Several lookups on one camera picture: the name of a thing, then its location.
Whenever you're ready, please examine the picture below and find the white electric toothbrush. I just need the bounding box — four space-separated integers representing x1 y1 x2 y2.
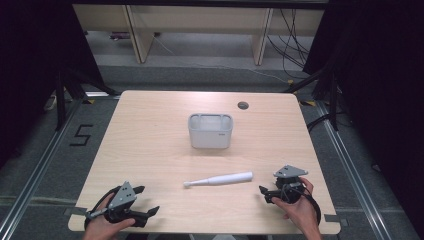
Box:
182 171 254 189

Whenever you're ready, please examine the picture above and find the person's right hand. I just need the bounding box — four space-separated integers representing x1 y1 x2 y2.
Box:
270 176 322 234

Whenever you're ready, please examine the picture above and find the thick black floor cable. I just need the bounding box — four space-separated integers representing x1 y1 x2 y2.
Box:
306 111 334 133

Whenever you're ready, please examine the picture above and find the person's left hand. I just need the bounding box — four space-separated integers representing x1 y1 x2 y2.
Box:
82 193 137 240

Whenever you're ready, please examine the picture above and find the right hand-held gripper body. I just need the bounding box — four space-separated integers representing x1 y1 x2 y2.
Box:
273 164 309 205

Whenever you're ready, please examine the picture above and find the metal floor rail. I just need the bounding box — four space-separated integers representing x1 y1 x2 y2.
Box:
315 101 394 240
0 98 84 240

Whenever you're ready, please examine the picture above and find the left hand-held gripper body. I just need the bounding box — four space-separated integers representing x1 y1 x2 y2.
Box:
84 181 150 229

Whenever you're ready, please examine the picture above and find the bundle of black cables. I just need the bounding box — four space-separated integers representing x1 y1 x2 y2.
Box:
265 8 312 80

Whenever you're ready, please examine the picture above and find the black strap on right gripper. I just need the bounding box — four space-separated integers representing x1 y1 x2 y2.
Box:
299 182 322 226

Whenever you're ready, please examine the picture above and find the black metal stand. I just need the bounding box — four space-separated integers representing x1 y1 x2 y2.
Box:
54 69 120 132
282 65 342 132

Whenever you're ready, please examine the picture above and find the grey tape strip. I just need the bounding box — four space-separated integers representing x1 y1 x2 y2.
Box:
323 214 350 228
63 206 88 217

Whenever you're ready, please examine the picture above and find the black curtain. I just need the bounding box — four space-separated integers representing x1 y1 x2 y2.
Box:
302 0 424 236
0 0 107 169

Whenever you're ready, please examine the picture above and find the thin white cable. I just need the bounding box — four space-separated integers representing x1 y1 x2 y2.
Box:
152 34 290 85

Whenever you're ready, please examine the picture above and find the white plastic holder box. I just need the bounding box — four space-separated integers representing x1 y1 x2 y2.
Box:
187 112 234 150

